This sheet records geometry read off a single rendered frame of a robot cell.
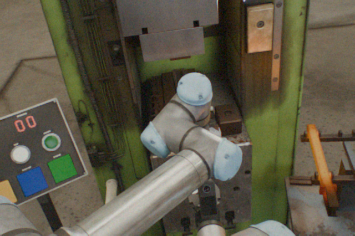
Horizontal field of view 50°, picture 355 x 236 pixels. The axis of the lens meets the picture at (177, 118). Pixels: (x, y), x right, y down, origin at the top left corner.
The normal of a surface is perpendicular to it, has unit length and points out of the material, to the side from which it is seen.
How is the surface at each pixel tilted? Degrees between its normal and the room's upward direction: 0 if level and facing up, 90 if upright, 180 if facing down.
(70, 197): 0
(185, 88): 28
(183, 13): 90
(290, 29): 90
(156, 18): 90
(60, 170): 60
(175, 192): 65
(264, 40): 90
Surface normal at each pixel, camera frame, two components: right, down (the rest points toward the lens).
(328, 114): -0.11, -0.80
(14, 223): 0.31, -0.93
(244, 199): 0.10, 0.58
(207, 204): 0.07, 0.13
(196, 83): -0.05, -0.43
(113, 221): 0.26, -0.57
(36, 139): 0.38, 0.00
